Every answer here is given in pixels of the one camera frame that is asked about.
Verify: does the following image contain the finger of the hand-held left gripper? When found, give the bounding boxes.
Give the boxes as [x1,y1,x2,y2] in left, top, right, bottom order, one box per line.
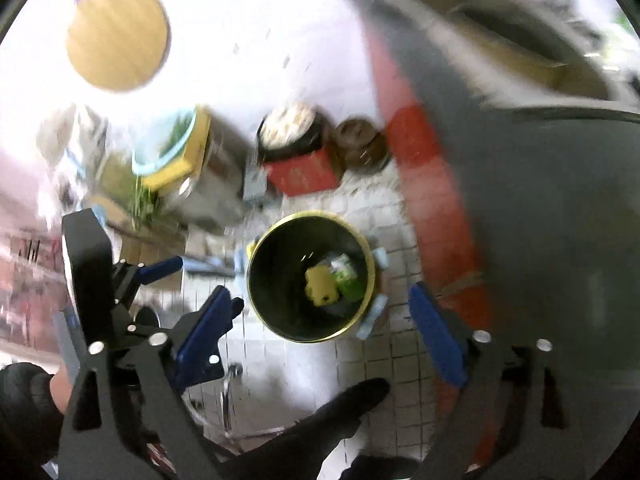
[125,304,163,333]
[114,256,184,301]

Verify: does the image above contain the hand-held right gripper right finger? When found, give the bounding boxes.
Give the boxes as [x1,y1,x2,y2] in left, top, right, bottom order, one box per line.
[408,281,601,480]

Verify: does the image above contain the light blue plastic basin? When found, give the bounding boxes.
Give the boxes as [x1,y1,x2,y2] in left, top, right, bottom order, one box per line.
[131,107,197,177]

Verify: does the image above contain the person's left hand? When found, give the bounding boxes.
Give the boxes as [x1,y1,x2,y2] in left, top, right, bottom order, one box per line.
[0,362,66,467]

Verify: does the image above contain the red box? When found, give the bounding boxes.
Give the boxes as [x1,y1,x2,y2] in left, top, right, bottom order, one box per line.
[264,150,345,197]

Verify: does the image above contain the black round pot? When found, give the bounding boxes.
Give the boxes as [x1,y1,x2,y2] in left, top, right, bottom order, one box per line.
[256,101,327,163]

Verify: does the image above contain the green and white packet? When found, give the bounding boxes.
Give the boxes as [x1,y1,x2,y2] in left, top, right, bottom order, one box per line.
[329,255,368,303]

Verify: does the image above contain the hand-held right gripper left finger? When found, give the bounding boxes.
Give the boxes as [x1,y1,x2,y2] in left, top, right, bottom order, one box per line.
[59,284,245,480]

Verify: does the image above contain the person's black shoe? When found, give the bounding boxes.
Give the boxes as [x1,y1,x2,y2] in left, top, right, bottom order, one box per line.
[220,377,392,480]

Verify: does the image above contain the black bin with gold rim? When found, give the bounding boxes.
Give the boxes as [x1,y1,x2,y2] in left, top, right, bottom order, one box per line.
[246,210,377,345]

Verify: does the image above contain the round wooden board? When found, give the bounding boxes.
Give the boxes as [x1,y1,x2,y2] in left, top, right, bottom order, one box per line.
[66,0,171,93]

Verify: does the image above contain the yellow crumpled packet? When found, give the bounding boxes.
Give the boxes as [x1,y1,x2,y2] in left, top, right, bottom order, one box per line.
[305,266,340,306]

